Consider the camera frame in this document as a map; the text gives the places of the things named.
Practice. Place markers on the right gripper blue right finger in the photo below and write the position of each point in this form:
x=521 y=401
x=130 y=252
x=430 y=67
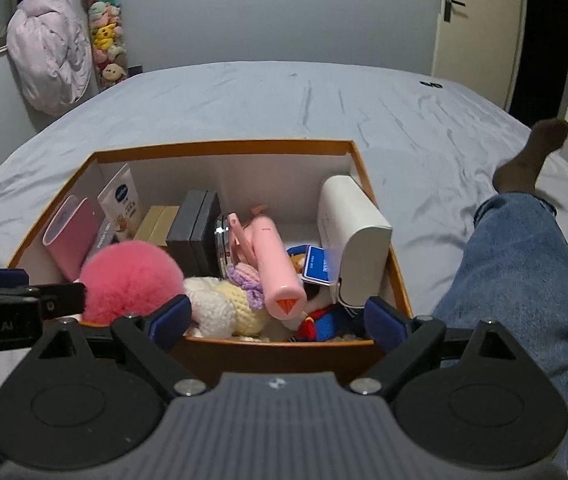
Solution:
x=412 y=347

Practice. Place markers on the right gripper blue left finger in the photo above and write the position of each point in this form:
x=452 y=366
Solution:
x=142 y=345

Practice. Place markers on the tiger plush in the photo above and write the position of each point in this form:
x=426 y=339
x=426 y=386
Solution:
x=322 y=319

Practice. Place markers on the dark grey square box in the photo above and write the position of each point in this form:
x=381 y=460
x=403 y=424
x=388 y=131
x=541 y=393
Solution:
x=196 y=232

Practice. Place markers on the pink fluffy pom-pom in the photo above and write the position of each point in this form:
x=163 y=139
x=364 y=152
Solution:
x=128 y=277

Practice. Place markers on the cream crochet plush toy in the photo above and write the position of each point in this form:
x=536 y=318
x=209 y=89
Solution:
x=224 y=308

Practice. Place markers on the beige small box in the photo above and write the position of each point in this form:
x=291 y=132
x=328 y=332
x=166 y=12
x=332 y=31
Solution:
x=156 y=225

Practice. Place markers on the white rectangular device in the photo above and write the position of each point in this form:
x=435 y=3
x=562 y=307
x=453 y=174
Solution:
x=355 y=237

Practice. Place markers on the round silver tin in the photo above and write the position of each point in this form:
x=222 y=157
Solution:
x=222 y=240

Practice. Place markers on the person's right leg in jeans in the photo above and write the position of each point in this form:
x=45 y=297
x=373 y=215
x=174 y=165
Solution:
x=515 y=265

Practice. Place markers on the white cream tube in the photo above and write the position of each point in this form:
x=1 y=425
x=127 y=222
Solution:
x=121 y=204

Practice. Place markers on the orange cardboard box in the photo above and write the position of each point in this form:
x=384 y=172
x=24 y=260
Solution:
x=285 y=177

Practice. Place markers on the light blue bed sheet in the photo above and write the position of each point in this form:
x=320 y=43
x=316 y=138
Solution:
x=430 y=148

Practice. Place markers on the lilac bundled duvet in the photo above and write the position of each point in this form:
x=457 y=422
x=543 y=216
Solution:
x=48 y=45

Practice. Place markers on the cream door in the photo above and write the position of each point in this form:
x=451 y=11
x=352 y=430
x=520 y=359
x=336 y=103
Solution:
x=480 y=47

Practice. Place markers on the hanging plush toy column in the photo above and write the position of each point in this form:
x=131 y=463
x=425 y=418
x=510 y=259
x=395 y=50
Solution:
x=109 y=50

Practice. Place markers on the blue tag keychain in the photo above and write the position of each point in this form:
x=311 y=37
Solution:
x=315 y=269

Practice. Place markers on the black door handle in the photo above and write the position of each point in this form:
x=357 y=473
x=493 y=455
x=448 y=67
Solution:
x=448 y=9

